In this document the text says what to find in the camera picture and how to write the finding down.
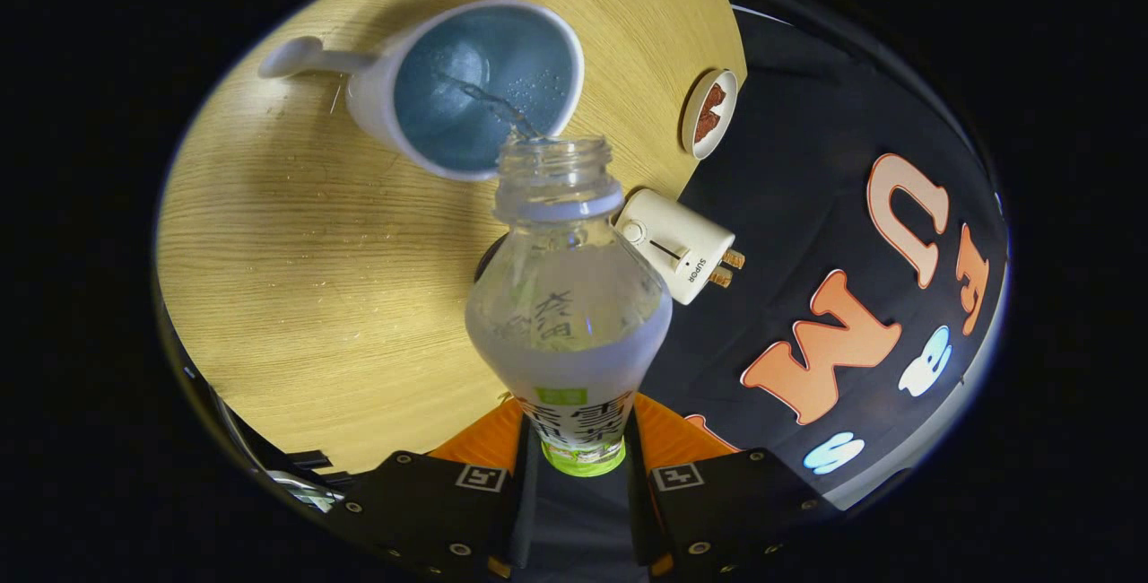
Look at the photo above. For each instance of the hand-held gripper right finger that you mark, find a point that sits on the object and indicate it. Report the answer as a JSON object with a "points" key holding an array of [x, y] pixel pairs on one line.
{"points": [[726, 502]]}

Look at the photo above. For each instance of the white toaster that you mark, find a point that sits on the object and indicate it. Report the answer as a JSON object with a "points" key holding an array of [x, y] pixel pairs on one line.
{"points": [[673, 247]]}

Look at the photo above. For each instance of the wooden table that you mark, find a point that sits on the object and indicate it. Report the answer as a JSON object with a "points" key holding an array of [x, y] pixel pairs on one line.
{"points": [[305, 296]]}

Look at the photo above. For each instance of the white cup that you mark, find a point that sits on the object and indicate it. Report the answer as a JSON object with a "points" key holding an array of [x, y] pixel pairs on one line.
{"points": [[466, 90]]}

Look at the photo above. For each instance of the brown meat piece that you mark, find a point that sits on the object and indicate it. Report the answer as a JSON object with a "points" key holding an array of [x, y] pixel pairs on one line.
{"points": [[707, 126], [715, 99]]}

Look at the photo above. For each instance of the toast slice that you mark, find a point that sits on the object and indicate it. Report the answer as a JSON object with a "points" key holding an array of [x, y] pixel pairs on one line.
{"points": [[720, 276], [734, 258]]}

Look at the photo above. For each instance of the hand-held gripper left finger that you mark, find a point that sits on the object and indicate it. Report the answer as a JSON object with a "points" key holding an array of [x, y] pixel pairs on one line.
{"points": [[430, 502]]}

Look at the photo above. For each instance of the clear plastic juice bottle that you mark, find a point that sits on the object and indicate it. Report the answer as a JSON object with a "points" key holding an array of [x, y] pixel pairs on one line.
{"points": [[569, 368]]}

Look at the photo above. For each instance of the round beige plate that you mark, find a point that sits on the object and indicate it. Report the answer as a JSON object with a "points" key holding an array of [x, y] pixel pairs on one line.
{"points": [[689, 121]]}

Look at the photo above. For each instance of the dark round coaster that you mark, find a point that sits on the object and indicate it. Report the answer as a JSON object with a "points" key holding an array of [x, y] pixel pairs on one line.
{"points": [[487, 258]]}

